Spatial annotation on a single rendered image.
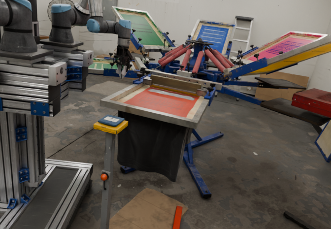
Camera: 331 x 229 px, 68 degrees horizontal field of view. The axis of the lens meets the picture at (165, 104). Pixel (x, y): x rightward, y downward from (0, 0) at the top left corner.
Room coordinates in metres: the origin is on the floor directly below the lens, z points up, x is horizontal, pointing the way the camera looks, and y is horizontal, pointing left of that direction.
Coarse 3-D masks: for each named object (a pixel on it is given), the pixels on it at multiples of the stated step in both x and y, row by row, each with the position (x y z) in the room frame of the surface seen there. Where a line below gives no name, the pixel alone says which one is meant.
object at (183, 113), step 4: (176, 92) 1.88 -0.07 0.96; (172, 96) 1.76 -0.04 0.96; (192, 96) 1.83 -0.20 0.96; (180, 100) 1.67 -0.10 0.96; (184, 100) 1.69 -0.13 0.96; (188, 100) 1.70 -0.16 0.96; (192, 100) 1.71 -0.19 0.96; (196, 100) 1.73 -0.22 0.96; (188, 104) 1.61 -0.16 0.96; (192, 104) 1.62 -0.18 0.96; (156, 108) 1.44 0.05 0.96; (160, 108) 1.45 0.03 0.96; (164, 108) 1.46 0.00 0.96; (184, 108) 1.52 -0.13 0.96; (188, 108) 1.53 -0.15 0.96; (164, 112) 1.39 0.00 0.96; (168, 112) 1.40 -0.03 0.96; (172, 112) 1.41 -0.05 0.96; (176, 112) 1.42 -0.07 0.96; (180, 112) 1.43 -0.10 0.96; (184, 112) 1.44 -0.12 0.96; (188, 112) 1.45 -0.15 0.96; (184, 116) 1.37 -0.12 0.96
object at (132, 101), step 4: (148, 88) 1.88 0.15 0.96; (152, 88) 1.90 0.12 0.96; (156, 88) 1.91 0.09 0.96; (144, 92) 1.76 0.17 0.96; (148, 92) 1.77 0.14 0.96; (152, 92) 1.79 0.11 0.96; (168, 92) 1.85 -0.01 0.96; (172, 92) 1.86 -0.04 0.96; (136, 96) 1.64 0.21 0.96; (140, 96) 1.65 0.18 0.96; (160, 96) 1.71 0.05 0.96; (164, 96) 1.73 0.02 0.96; (168, 96) 1.74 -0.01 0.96; (128, 100) 1.52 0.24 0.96; (132, 100) 1.53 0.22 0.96; (136, 100) 1.54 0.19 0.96; (132, 104) 1.45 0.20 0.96; (136, 104) 1.46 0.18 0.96; (140, 104) 1.47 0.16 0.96; (144, 104) 1.48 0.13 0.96; (148, 104) 1.50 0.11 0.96; (148, 108) 1.42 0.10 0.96; (152, 108) 1.43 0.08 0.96
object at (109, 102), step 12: (132, 84) 1.80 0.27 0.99; (144, 84) 1.94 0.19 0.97; (108, 96) 1.45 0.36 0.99; (120, 96) 1.53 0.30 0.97; (120, 108) 1.33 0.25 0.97; (132, 108) 1.31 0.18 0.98; (144, 108) 1.32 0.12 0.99; (204, 108) 1.47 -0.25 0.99; (168, 120) 1.25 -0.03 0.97; (180, 120) 1.24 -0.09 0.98; (192, 120) 1.24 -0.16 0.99
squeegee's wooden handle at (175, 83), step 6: (150, 78) 1.91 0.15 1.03; (156, 78) 1.89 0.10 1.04; (162, 78) 1.88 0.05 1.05; (168, 78) 1.87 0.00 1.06; (162, 84) 1.88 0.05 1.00; (168, 84) 1.87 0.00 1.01; (174, 84) 1.85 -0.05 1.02; (180, 84) 1.84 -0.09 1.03; (186, 84) 1.83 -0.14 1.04; (192, 84) 1.82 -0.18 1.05; (198, 84) 1.81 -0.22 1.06; (192, 90) 1.82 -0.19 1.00
